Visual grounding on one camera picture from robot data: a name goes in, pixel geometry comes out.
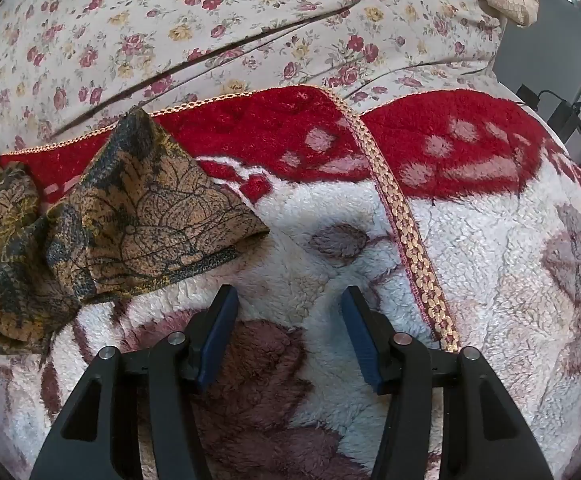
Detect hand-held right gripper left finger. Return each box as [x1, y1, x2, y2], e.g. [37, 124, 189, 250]
[29, 284, 241, 480]

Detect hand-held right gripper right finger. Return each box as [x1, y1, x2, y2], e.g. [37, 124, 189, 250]
[340, 285, 556, 480]

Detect brown black patterned garment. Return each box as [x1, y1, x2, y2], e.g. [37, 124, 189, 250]
[0, 107, 271, 356]

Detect red white fleece blanket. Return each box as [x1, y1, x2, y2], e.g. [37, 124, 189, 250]
[0, 85, 581, 480]

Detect black power adapter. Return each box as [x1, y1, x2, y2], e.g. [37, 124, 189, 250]
[545, 100, 581, 135]

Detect floral bed quilt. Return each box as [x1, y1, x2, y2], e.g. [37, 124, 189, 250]
[0, 0, 503, 161]

